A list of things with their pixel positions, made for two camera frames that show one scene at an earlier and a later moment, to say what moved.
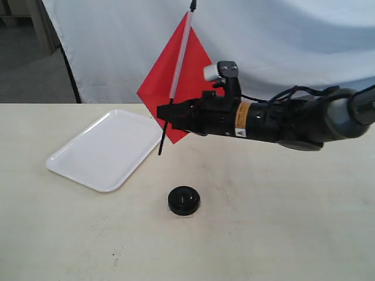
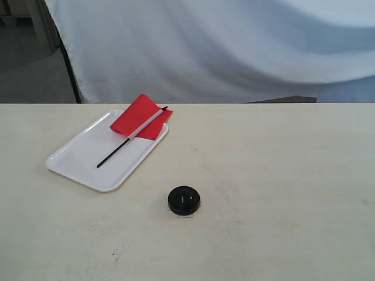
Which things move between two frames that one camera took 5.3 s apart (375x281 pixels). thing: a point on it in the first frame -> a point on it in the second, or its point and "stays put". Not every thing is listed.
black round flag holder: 183,201 stays put
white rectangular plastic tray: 106,154 stays put
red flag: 179,76 -> 145,120
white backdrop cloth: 282,45 stays put
